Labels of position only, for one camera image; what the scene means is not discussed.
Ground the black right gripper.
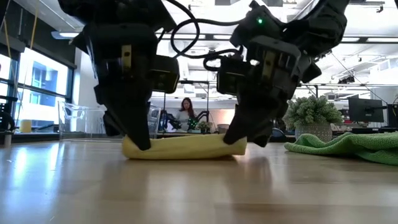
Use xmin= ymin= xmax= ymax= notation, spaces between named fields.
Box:
xmin=223 ymin=34 xmax=323 ymax=149

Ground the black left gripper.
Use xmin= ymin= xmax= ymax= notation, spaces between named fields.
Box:
xmin=71 ymin=23 xmax=160 ymax=152

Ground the yellow microfiber towel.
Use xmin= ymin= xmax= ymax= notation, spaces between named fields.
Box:
xmin=121 ymin=133 xmax=248 ymax=161

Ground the green microfiber towel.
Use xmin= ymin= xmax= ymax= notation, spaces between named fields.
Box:
xmin=284 ymin=131 xmax=398 ymax=166

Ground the clear plastic basket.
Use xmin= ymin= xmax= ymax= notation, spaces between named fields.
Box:
xmin=57 ymin=100 xmax=162 ymax=140

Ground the blue background chair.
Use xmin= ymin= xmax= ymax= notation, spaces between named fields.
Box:
xmin=271 ymin=127 xmax=287 ymax=139

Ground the small background plant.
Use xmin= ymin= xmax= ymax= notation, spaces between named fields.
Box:
xmin=197 ymin=120 xmax=213 ymax=134

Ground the person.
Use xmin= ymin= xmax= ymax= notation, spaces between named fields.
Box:
xmin=175 ymin=96 xmax=198 ymax=132

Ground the artificial potted plant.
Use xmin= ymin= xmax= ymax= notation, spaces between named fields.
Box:
xmin=282 ymin=94 xmax=345 ymax=143

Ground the large glass window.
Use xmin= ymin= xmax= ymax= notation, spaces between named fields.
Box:
xmin=0 ymin=46 xmax=77 ymax=138

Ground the yellow bin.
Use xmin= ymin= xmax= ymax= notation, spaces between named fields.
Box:
xmin=19 ymin=119 xmax=33 ymax=134

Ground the large black computer monitor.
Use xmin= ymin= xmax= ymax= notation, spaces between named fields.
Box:
xmin=347 ymin=96 xmax=385 ymax=123

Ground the black office chair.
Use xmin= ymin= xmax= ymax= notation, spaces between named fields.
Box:
xmin=0 ymin=95 xmax=19 ymax=147

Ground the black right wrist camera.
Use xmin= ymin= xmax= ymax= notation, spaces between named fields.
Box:
xmin=216 ymin=57 xmax=251 ymax=96

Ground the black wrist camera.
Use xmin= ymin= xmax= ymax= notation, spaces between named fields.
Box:
xmin=216 ymin=57 xmax=251 ymax=96
xmin=150 ymin=55 xmax=181 ymax=95

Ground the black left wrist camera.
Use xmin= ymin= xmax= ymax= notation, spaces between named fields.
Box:
xmin=150 ymin=55 xmax=181 ymax=95

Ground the black aluminium table frame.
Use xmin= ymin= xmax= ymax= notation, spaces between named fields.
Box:
xmin=0 ymin=133 xmax=296 ymax=144

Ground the black right camera cable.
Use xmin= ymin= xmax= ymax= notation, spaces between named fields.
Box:
xmin=170 ymin=17 xmax=249 ymax=72

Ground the black camera cable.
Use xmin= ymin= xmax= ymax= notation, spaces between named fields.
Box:
xmin=157 ymin=0 xmax=201 ymax=58
xmin=170 ymin=17 xmax=249 ymax=72

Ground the black left camera cable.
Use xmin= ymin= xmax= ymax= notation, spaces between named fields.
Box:
xmin=157 ymin=0 xmax=201 ymax=58

